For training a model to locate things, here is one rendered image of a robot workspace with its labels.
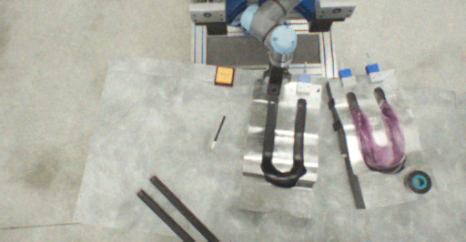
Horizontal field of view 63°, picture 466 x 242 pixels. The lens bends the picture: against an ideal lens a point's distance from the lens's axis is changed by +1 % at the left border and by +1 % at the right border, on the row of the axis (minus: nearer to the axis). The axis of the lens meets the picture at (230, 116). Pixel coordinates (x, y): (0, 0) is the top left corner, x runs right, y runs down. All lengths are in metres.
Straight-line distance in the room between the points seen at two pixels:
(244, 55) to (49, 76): 1.29
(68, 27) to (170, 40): 0.71
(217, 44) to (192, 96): 0.79
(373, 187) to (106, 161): 1.01
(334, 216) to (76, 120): 1.71
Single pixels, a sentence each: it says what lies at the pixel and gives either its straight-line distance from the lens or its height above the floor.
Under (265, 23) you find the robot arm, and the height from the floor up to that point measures 1.24.
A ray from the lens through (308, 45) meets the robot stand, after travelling 2.31.
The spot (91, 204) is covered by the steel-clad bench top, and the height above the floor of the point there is 0.80.
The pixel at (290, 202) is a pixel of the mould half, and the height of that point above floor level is 0.86.
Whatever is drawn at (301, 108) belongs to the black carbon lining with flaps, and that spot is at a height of 0.88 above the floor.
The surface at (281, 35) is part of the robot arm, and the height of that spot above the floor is 1.26.
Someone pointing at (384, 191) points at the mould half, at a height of 0.91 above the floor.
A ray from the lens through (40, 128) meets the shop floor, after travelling 2.67.
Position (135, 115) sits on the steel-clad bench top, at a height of 0.80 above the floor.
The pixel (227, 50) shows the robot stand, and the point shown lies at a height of 0.21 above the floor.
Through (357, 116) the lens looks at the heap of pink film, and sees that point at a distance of 1.47.
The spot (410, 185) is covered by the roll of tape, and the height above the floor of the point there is 0.95.
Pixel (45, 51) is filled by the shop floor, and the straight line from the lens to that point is 2.84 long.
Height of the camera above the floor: 2.27
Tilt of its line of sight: 75 degrees down
